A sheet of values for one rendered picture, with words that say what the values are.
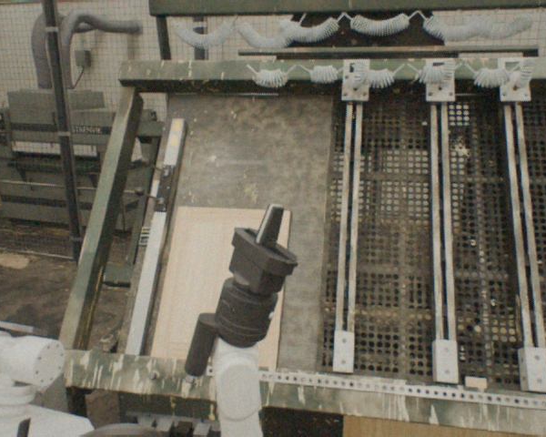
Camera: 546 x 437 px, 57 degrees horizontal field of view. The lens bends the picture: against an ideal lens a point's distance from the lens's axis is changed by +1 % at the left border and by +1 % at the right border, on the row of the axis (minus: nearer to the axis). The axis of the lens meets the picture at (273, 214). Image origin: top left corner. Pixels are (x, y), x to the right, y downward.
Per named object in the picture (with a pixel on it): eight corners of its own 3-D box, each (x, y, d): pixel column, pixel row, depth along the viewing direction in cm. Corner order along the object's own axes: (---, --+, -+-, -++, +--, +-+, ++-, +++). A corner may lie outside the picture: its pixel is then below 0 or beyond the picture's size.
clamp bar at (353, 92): (328, 371, 163) (325, 364, 142) (343, 76, 207) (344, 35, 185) (358, 375, 162) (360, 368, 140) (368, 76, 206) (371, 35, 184)
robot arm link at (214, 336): (278, 330, 74) (257, 393, 77) (262, 296, 84) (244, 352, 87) (204, 321, 71) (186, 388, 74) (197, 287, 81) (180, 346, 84)
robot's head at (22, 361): (25, 406, 70) (37, 342, 71) (-32, 393, 73) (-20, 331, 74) (57, 396, 77) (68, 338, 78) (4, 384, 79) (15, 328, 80)
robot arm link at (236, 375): (257, 356, 74) (264, 427, 78) (245, 323, 82) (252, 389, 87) (213, 366, 72) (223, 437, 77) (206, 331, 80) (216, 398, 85)
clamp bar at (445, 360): (426, 381, 159) (440, 375, 137) (421, 76, 202) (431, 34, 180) (460, 385, 157) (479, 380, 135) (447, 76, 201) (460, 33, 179)
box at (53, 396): (12, 440, 153) (4, 388, 148) (35, 414, 164) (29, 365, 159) (48, 443, 151) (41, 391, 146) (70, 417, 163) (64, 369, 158)
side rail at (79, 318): (71, 351, 183) (55, 348, 173) (132, 101, 224) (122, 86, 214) (86, 353, 183) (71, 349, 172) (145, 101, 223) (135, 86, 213)
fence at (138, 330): (129, 355, 174) (125, 354, 170) (176, 123, 209) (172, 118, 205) (143, 356, 173) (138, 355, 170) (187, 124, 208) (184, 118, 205)
